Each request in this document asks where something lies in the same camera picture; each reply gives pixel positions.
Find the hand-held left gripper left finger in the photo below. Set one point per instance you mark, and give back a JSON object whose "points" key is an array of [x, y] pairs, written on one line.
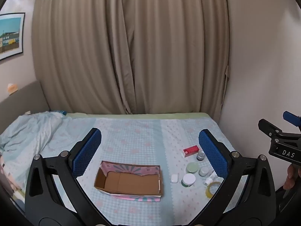
{"points": [[85, 154]]}

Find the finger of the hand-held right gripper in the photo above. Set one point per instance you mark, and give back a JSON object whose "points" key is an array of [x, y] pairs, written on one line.
{"points": [[290, 117], [267, 125]]}

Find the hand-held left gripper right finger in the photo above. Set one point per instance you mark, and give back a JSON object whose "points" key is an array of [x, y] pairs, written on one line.
{"points": [[212, 153]]}

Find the dark jar silver lid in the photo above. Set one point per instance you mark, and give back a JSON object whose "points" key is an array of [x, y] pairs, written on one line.
{"points": [[201, 156]]}

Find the small frosted jar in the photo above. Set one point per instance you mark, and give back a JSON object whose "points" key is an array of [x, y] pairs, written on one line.
{"points": [[203, 171]]}

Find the small red box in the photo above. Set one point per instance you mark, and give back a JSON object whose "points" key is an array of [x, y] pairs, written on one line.
{"points": [[191, 151]]}

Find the pale green round jar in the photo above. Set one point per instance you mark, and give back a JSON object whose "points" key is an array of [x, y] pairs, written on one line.
{"points": [[192, 167]]}

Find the small white bottle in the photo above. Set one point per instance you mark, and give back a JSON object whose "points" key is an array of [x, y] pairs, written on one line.
{"points": [[208, 180]]}

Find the green jar white lid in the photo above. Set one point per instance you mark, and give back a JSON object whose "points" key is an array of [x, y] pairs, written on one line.
{"points": [[188, 179]]}

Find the clear tape roll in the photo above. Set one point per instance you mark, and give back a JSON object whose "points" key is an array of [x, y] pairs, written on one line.
{"points": [[208, 189]]}

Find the white earbuds case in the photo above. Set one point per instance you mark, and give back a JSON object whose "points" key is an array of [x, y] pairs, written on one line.
{"points": [[174, 178]]}

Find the cardboard box pink print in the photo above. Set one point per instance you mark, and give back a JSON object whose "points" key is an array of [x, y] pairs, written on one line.
{"points": [[131, 181]]}

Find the person's right hand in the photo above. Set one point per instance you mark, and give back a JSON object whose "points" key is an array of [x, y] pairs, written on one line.
{"points": [[291, 177]]}

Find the checkered light blue bed cover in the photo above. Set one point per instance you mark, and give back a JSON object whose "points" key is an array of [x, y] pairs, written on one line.
{"points": [[141, 136]]}

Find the light blue quilt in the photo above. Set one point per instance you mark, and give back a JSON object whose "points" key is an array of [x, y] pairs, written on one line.
{"points": [[30, 131]]}

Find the grey bed headboard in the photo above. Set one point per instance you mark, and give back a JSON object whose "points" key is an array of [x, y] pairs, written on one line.
{"points": [[25, 101]]}

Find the pink printed cloth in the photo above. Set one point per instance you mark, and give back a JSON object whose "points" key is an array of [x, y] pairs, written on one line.
{"points": [[4, 171]]}

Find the small orange object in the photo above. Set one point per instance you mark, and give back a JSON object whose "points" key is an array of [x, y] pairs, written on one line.
{"points": [[12, 87]]}

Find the beige curtain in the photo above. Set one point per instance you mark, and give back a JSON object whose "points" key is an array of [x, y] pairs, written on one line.
{"points": [[131, 51]]}

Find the framed wall poster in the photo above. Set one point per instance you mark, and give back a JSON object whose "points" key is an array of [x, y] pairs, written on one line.
{"points": [[10, 36]]}

